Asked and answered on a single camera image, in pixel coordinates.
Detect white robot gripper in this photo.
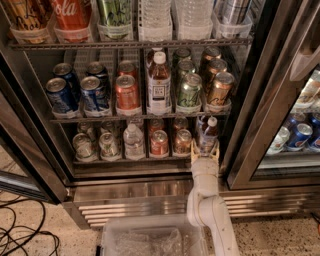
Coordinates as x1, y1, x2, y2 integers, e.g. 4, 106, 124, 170
190, 140, 220, 197

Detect blue label tea bottle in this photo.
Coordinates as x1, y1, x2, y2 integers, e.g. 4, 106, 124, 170
197, 116, 208, 134
196, 116, 218, 155

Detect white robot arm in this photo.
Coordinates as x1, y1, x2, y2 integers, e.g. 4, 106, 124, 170
187, 141, 240, 256

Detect right glass fridge door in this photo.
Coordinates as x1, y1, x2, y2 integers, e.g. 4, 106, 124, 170
228, 0, 320, 190

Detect small clear water bottle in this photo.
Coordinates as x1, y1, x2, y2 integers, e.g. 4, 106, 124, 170
123, 124, 145, 160

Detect white label tea bottle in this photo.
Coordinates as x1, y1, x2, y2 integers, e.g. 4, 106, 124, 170
148, 51, 171, 115

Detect stainless steel fridge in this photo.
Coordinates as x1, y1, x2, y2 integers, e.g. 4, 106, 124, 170
0, 0, 320, 230

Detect top clear water bottle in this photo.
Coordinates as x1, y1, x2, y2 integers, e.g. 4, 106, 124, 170
138, 0, 172, 42

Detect open left fridge door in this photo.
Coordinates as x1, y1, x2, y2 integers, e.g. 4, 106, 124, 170
0, 56, 68, 204

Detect bottom copper can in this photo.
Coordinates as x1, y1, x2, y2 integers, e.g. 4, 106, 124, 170
173, 129, 192, 155

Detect bottom orange can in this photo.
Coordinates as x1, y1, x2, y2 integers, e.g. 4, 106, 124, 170
150, 130, 169, 157

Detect front green lacroix can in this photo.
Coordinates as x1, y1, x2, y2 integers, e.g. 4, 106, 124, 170
176, 73, 202, 113

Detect green lacroix can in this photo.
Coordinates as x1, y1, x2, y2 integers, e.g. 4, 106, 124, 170
96, 0, 132, 40
177, 59, 196, 83
176, 73, 202, 113

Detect front gold lacroix can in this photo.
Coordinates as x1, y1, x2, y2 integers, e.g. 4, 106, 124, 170
206, 72, 235, 111

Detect gold lacroix can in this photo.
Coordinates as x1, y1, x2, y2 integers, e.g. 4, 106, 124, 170
206, 72, 235, 111
200, 46, 221, 72
204, 58, 228, 92

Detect white can right compartment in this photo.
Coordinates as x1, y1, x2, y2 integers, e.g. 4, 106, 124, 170
267, 126, 290, 155

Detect middle gold lacroix can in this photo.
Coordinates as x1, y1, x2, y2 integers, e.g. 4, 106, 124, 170
204, 58, 228, 92

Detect middle green lacroix can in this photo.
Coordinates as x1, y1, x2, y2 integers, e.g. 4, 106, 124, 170
177, 59, 196, 83

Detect clear plastic storage bin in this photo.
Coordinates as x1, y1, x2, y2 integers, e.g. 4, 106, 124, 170
101, 214, 209, 256

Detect front orange soda can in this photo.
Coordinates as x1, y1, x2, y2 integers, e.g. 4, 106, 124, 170
115, 75, 142, 116

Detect orange soda can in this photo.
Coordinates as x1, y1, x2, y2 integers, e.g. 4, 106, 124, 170
117, 60, 138, 78
115, 75, 142, 116

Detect silver can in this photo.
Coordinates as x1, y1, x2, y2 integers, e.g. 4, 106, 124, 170
214, 0, 252, 39
72, 133, 98, 162
99, 132, 120, 161

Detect blue pepsi can right compartment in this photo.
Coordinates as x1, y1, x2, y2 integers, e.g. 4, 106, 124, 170
286, 123, 313, 151

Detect rear gold lacroix can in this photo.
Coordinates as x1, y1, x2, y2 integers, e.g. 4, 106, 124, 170
200, 46, 221, 72

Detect rear orange soda can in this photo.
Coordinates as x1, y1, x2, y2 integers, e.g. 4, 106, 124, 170
117, 60, 138, 78

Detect bottom left silver can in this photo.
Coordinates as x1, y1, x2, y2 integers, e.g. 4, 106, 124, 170
72, 133, 98, 162

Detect front blue pepsi can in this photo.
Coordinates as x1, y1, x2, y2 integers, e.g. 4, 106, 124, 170
80, 76, 110, 117

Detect blue pepsi can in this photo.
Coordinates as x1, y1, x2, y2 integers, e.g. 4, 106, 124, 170
80, 76, 110, 117
86, 61, 111, 97

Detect rear blue pepsi can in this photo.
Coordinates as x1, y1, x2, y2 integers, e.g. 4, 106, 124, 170
86, 61, 111, 97

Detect top silver can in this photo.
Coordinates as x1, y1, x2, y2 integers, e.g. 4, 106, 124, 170
214, 0, 252, 39

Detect front blue soda can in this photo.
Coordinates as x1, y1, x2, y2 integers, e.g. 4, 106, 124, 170
45, 78, 79, 119

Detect blue soda can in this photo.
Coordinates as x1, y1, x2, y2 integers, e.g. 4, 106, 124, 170
53, 63, 80, 102
45, 78, 79, 119

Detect top green lacroix can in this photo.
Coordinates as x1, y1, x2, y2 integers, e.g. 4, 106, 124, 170
96, 0, 132, 40

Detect rear blue soda can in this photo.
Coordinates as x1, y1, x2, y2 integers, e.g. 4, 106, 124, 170
53, 63, 80, 102

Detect top red cola can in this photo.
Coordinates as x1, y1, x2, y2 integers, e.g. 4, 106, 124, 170
51, 0, 90, 43

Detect top yellow lacroix can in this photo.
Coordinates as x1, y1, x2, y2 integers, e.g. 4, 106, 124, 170
1, 0, 54, 44

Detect black floor cables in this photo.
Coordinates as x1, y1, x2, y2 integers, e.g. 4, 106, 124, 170
0, 189, 61, 256

